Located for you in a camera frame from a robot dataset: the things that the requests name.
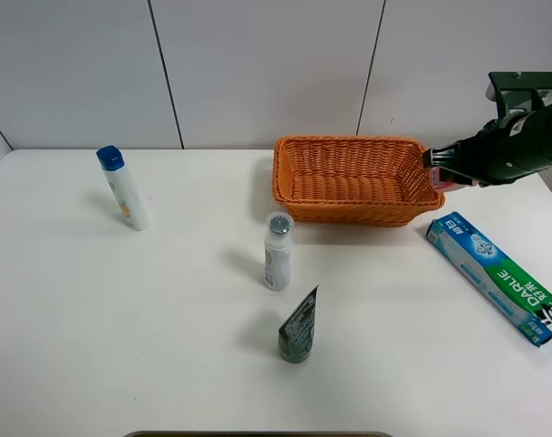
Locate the orange wicker basket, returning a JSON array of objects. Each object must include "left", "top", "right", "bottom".
[{"left": 272, "top": 136, "right": 445, "bottom": 228}]

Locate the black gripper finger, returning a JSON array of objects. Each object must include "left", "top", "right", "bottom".
[
  {"left": 433, "top": 167, "right": 479, "bottom": 187},
  {"left": 423, "top": 143, "right": 460, "bottom": 167}
]

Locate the small pink bottle white cap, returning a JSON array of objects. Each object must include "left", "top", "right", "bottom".
[{"left": 430, "top": 168, "right": 478, "bottom": 192}]

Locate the green Darlie toothpaste box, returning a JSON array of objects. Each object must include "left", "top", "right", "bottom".
[{"left": 425, "top": 211, "right": 552, "bottom": 347}]

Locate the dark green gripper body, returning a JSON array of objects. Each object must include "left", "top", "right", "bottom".
[{"left": 454, "top": 105, "right": 552, "bottom": 185}]

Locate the dark green squeeze tube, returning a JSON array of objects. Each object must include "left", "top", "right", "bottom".
[{"left": 278, "top": 286, "right": 318, "bottom": 364}]

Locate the dark green robot arm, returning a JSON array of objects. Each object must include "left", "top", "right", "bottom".
[{"left": 423, "top": 71, "right": 552, "bottom": 192}]

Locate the white bottle clear cap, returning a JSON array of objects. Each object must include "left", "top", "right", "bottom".
[{"left": 264, "top": 212, "right": 294, "bottom": 291}]

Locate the white bottle blue cap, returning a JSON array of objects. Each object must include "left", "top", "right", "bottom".
[{"left": 96, "top": 146, "right": 149, "bottom": 231}]

